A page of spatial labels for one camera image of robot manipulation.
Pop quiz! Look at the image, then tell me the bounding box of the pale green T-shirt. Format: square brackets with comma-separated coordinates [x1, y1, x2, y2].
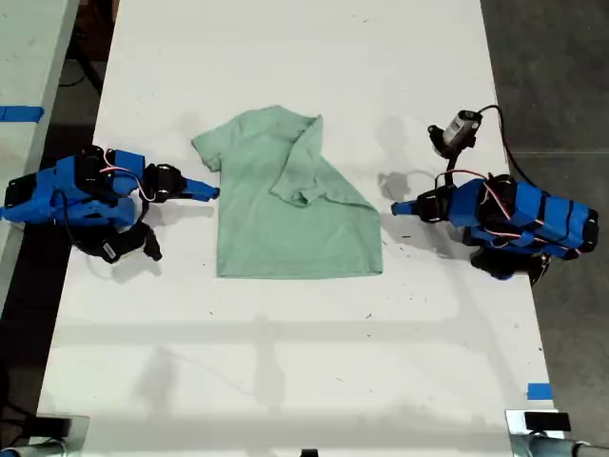
[190, 105, 384, 281]

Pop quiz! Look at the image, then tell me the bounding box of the long blue tape strip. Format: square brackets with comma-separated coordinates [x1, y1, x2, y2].
[0, 105, 46, 125]

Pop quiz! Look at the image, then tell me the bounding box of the white side table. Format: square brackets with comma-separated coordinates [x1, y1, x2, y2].
[0, 0, 81, 306]

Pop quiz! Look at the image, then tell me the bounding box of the short blue tape strip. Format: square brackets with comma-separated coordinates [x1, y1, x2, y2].
[526, 382, 555, 402]

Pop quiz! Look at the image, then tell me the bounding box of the grey metal pipe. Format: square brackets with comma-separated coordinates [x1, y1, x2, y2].
[0, 438, 66, 457]
[511, 433, 609, 457]

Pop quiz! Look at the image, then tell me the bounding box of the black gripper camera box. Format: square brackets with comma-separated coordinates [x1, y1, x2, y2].
[96, 221, 164, 265]
[426, 109, 481, 157]

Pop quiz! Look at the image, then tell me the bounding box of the black camera cable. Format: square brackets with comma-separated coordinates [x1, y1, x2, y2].
[476, 104, 528, 185]

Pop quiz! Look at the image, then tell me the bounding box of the black floor cable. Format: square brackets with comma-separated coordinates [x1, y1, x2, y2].
[59, 28, 105, 96]

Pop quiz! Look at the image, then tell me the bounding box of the black box on metal bracket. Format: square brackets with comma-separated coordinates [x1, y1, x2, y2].
[27, 414, 91, 449]
[504, 407, 573, 437]

